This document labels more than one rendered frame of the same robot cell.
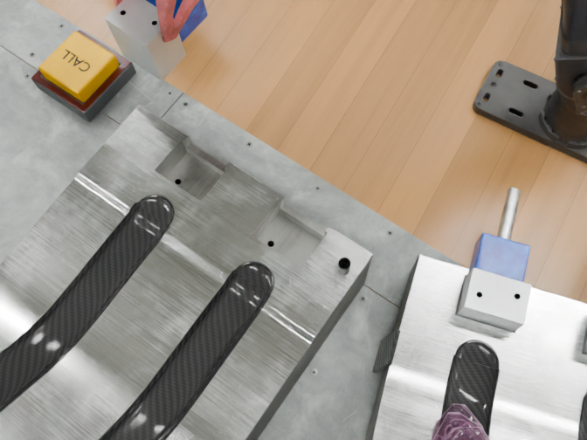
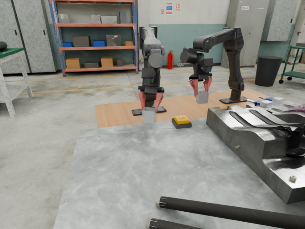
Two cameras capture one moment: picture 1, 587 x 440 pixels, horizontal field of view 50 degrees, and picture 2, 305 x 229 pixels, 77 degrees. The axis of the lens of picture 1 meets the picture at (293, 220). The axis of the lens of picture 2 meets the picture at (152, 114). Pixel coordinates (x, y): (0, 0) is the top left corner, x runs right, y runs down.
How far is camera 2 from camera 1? 1.00 m
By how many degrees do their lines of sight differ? 53
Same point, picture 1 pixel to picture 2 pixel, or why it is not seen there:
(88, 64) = (184, 117)
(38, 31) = (162, 124)
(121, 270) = (240, 119)
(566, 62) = (238, 82)
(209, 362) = (264, 118)
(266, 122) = not seen: hidden behind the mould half
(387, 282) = not seen: hidden behind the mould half
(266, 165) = not seen: hidden behind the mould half
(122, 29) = (203, 93)
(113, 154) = (216, 112)
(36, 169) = (196, 135)
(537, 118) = (232, 100)
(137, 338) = (256, 121)
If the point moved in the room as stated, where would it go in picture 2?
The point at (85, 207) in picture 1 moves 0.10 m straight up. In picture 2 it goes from (224, 116) to (228, 95)
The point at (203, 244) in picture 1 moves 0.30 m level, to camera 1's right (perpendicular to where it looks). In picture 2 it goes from (242, 111) to (257, 95)
